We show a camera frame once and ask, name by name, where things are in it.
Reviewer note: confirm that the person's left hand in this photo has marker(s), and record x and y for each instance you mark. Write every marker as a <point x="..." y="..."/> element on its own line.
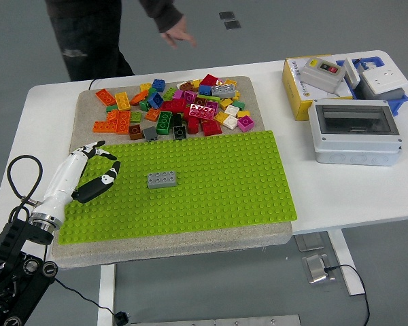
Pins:
<point x="178" y="32"/>

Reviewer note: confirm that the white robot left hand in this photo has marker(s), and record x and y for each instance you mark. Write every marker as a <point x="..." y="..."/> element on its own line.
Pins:
<point x="64" y="176"/>

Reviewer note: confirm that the green studded baseplate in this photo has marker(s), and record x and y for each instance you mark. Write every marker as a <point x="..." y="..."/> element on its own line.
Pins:
<point x="207" y="190"/>

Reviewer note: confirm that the person's left forearm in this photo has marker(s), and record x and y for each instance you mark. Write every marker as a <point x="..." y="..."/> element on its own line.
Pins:
<point x="163" y="13"/>

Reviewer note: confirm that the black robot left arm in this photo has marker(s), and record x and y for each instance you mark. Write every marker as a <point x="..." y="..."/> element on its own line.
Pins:
<point x="13" y="265"/>

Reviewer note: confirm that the yellow toy brick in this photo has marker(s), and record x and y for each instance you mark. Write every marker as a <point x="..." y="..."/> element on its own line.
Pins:
<point x="230" y="82"/>
<point x="123" y="100"/>
<point x="237" y="95"/>
<point x="196" y="83"/>
<point x="221" y="117"/>
<point x="243" y="113"/>
<point x="225" y="103"/>
<point x="145" y="87"/>

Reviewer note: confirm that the brown toy brick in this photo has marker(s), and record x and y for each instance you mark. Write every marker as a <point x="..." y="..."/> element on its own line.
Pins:
<point x="200" y="102"/>
<point x="187" y="86"/>
<point x="135" y="131"/>

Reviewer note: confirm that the blue toy brick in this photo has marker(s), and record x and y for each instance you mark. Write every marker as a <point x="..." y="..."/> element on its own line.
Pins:
<point x="158" y="84"/>
<point x="204" y="90"/>
<point x="155" y="99"/>

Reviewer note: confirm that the red toy brick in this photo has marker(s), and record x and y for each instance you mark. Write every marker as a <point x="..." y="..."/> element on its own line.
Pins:
<point x="172" y="105"/>
<point x="209" y="80"/>
<point x="211" y="127"/>
<point x="192" y="125"/>

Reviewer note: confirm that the lime green toy brick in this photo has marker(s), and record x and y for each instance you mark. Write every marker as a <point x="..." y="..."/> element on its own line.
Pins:
<point x="170" y="92"/>
<point x="135" y="116"/>
<point x="209" y="98"/>

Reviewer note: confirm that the pink toy brick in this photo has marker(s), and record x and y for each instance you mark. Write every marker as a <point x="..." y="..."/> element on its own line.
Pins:
<point x="179" y="94"/>

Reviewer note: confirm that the orange toy brick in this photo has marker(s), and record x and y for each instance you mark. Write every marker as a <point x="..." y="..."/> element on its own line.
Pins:
<point x="112" y="116"/>
<point x="153" y="114"/>
<point x="138" y="97"/>
<point x="123" y="122"/>
<point x="105" y="96"/>
<point x="103" y="126"/>

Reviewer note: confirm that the magenta toy brick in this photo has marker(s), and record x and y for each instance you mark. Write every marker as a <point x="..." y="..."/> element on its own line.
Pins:
<point x="190" y="96"/>
<point x="245" y="123"/>
<point x="212" y="106"/>

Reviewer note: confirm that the pink brick with white studs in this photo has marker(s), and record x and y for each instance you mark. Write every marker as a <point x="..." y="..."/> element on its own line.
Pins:
<point x="202" y="112"/>

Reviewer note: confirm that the black toy brick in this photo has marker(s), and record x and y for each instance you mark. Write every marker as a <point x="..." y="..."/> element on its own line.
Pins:
<point x="180" y="131"/>
<point x="177" y="119"/>

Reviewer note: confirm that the white toy brick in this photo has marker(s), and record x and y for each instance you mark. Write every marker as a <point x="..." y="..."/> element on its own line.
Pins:
<point x="230" y="122"/>
<point x="232" y="110"/>

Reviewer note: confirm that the dark grey toy brick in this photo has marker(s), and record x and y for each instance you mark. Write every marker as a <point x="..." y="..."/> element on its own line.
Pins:
<point x="150" y="133"/>

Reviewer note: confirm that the dark floor plate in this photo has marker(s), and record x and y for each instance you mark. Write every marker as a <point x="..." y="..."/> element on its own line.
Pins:
<point x="232" y="24"/>
<point x="226" y="15"/>

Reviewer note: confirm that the person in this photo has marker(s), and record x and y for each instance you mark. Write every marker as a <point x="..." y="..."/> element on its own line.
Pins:
<point x="88" y="40"/>

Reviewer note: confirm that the white table leg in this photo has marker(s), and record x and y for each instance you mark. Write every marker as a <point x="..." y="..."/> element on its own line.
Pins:
<point x="340" y="248"/>
<point x="107" y="295"/>

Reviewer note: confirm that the yellow cardboard box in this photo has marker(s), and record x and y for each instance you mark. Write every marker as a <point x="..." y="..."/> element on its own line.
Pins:
<point x="292" y="91"/>

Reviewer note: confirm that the grey-brown mat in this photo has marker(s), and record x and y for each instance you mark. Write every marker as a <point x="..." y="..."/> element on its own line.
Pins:
<point x="190" y="246"/>

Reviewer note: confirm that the black plug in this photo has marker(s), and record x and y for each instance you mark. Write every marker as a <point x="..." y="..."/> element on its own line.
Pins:
<point x="122" y="318"/>

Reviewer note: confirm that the small white plastic part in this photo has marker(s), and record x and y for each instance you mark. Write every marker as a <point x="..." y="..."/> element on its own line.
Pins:
<point x="370" y="64"/>

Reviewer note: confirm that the long metal floor plate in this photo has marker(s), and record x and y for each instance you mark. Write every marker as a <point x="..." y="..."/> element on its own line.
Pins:
<point x="217" y="321"/>

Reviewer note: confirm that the blue plastic bin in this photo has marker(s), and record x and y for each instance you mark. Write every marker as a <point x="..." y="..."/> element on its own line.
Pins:
<point x="399" y="103"/>

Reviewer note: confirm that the flat metal floor plate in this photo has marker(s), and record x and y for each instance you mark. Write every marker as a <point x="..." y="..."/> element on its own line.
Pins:
<point x="309" y="242"/>

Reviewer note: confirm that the metal floor socket cover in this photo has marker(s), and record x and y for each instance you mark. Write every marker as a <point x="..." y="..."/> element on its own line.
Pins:
<point x="318" y="270"/>

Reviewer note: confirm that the grey push-button switch box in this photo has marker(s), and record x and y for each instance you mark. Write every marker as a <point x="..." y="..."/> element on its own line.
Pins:
<point x="318" y="76"/>

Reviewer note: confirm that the white switch plate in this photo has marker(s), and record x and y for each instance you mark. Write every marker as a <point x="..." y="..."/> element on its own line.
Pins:
<point x="352" y="73"/>

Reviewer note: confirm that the white wall socket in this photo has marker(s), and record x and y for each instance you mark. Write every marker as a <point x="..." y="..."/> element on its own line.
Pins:
<point x="382" y="81"/>

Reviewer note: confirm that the grey electrical enclosure box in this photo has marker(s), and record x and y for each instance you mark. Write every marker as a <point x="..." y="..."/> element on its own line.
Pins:
<point x="353" y="149"/>

